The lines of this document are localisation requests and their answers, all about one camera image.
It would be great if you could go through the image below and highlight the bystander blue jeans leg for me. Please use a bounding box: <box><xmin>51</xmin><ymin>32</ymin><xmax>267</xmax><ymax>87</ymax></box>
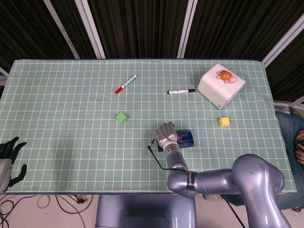
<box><xmin>223</xmin><ymin>111</ymin><xmax>304</xmax><ymax>212</ymax></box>

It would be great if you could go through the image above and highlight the black floor cable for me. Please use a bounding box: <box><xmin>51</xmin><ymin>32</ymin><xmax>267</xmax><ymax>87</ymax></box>
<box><xmin>56</xmin><ymin>194</ymin><xmax>95</xmax><ymax>215</ymax></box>

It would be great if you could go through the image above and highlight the yellow cube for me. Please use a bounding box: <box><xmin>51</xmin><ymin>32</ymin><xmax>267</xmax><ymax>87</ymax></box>
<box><xmin>218</xmin><ymin>116</ymin><xmax>230</xmax><ymax>128</ymax></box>

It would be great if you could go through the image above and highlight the grey floor cable loop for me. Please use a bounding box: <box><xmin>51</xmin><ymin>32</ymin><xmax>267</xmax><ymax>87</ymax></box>
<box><xmin>37</xmin><ymin>194</ymin><xmax>52</xmax><ymax>209</ymax></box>

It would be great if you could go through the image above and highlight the green cube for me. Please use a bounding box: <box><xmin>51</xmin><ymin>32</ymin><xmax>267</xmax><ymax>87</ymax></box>
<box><xmin>115</xmin><ymin>112</ymin><xmax>128</xmax><ymax>124</ymax></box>

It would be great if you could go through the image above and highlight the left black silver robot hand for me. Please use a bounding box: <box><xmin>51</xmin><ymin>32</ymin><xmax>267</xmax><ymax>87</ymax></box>
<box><xmin>0</xmin><ymin>136</ymin><xmax>28</xmax><ymax>194</ymax></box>

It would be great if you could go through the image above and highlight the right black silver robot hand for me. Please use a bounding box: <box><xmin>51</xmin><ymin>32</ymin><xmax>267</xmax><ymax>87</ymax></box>
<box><xmin>155</xmin><ymin>122</ymin><xmax>179</xmax><ymax>147</ymax></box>

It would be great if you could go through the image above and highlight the grey metal frame base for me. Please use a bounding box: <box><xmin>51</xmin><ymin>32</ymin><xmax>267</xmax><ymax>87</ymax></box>
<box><xmin>274</xmin><ymin>99</ymin><xmax>304</xmax><ymax>112</ymax></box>

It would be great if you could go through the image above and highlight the blue glasses case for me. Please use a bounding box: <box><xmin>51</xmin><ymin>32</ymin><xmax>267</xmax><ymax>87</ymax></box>
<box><xmin>157</xmin><ymin>129</ymin><xmax>195</xmax><ymax>152</ymax></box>

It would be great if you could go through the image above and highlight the red-capped whiteboard marker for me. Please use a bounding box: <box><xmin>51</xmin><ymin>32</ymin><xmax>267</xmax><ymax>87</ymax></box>
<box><xmin>114</xmin><ymin>75</ymin><xmax>138</xmax><ymax>95</ymax></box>

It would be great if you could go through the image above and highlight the black-capped whiteboard marker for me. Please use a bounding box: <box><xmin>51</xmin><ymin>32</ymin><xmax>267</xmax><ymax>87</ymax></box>
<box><xmin>166</xmin><ymin>88</ymin><xmax>196</xmax><ymax>95</ymax></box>

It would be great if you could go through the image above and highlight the blue white edge object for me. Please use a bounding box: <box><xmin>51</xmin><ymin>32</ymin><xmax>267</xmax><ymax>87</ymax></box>
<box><xmin>0</xmin><ymin>67</ymin><xmax>10</xmax><ymax>83</ymax></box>

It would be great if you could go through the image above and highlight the green checkered tablecloth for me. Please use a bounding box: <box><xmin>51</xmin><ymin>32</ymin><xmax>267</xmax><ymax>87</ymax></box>
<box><xmin>0</xmin><ymin>59</ymin><xmax>298</xmax><ymax>193</ymax></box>

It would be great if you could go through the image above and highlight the blue-grey robot torso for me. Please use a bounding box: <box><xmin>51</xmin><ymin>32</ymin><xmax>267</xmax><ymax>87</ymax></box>
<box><xmin>95</xmin><ymin>194</ymin><xmax>198</xmax><ymax>228</ymax></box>

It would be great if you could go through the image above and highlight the orange pink turtle toy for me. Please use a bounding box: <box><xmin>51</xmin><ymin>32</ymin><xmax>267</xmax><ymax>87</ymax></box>
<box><xmin>215</xmin><ymin>69</ymin><xmax>237</xmax><ymax>85</ymax></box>

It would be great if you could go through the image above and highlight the white partition post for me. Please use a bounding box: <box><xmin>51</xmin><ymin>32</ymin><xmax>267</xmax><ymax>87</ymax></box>
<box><xmin>262</xmin><ymin>18</ymin><xmax>304</xmax><ymax>68</ymax></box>
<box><xmin>43</xmin><ymin>0</ymin><xmax>80</xmax><ymax>59</ymax></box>
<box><xmin>74</xmin><ymin>0</ymin><xmax>106</xmax><ymax>59</ymax></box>
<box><xmin>177</xmin><ymin>0</ymin><xmax>198</xmax><ymax>59</ymax></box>

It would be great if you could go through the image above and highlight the black hand cable with plug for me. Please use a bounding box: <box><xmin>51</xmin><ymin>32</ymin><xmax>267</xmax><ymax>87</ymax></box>
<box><xmin>147</xmin><ymin>135</ymin><xmax>246</xmax><ymax>228</ymax></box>

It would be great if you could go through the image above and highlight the white ribbed box device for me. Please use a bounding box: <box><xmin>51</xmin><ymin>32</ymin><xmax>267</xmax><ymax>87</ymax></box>
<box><xmin>197</xmin><ymin>63</ymin><xmax>247</xmax><ymax>110</ymax></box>

